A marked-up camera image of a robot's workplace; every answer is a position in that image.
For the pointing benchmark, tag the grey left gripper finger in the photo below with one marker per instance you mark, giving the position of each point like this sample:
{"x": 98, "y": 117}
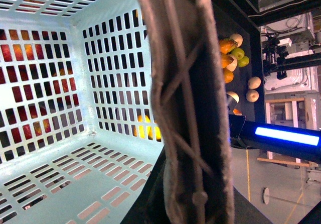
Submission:
{"x": 191, "y": 181}

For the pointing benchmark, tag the yellow lemon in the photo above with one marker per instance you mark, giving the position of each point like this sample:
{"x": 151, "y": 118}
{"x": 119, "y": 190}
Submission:
{"x": 146, "y": 132}

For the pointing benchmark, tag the light blue plastic basket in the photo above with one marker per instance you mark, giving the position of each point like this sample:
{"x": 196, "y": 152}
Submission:
{"x": 78, "y": 138}

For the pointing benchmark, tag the black robot arm blue light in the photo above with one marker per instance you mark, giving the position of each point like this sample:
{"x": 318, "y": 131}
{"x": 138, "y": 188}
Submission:
{"x": 291, "y": 141}

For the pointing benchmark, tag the orange fruit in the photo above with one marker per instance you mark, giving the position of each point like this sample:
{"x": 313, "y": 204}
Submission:
{"x": 227, "y": 45}

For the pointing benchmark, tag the black fruit display shelf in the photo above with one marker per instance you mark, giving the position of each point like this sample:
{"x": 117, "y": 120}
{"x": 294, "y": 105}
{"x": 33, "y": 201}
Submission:
{"x": 246, "y": 15}

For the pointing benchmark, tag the green apple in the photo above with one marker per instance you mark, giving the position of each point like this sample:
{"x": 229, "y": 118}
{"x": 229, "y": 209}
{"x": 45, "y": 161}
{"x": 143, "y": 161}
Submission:
{"x": 238, "y": 53}

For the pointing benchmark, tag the beige pear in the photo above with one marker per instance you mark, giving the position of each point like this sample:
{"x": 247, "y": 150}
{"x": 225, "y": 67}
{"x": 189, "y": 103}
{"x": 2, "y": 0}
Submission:
{"x": 254, "y": 83}

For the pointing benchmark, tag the red apple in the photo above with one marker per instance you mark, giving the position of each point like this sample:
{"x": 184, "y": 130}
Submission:
{"x": 38, "y": 90}

